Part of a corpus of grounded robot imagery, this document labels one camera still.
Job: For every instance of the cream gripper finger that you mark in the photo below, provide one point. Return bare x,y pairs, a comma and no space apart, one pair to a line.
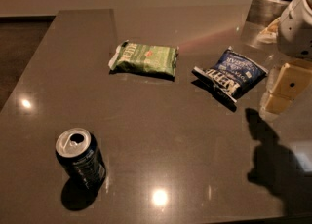
294,77
274,104

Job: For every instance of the blue chip bag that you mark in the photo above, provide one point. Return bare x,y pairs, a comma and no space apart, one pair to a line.
232,76

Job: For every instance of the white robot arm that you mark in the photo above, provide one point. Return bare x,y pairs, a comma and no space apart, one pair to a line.
292,32

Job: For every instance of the green chip bag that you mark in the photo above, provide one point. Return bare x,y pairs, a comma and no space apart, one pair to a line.
144,59

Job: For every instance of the dark blue pepsi can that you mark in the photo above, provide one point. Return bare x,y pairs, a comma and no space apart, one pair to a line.
77,151

